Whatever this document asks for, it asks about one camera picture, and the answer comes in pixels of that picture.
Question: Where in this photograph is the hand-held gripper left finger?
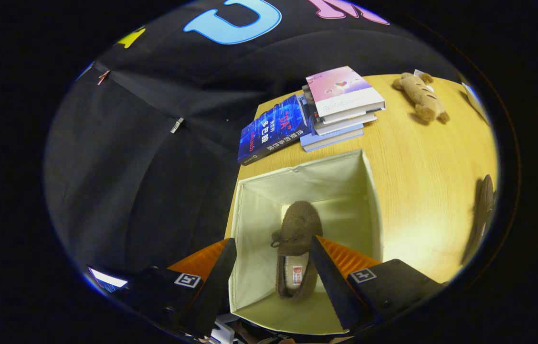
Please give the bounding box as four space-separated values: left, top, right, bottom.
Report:
106 237 237 339

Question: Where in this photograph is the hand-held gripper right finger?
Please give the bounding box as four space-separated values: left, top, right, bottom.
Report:
308 235 447 333

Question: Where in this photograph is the brown shoe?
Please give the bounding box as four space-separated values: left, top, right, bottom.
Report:
462 174 496 266
271 201 324 301

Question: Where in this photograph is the pale green fabric storage box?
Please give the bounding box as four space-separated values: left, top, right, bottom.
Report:
228 148 384 335

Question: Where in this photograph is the computer monitor screen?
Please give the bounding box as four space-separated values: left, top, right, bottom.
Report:
88 267 128 293

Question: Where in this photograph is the black backdrop cloth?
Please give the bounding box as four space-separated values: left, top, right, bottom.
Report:
44 0 465 282

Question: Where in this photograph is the pale blue book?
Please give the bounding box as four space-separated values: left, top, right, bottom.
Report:
300 123 365 152

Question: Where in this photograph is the white book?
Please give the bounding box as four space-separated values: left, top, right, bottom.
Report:
302 85 378 136

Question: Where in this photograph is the dark blue book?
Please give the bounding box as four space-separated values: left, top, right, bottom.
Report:
238 94 315 166

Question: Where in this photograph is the pink cover book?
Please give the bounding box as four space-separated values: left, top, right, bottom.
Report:
306 66 386 118

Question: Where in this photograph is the tan bread-shaped plush toy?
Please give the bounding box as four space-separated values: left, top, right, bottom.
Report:
393 72 451 124

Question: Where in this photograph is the white bottle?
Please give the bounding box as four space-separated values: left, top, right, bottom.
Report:
462 82 490 124

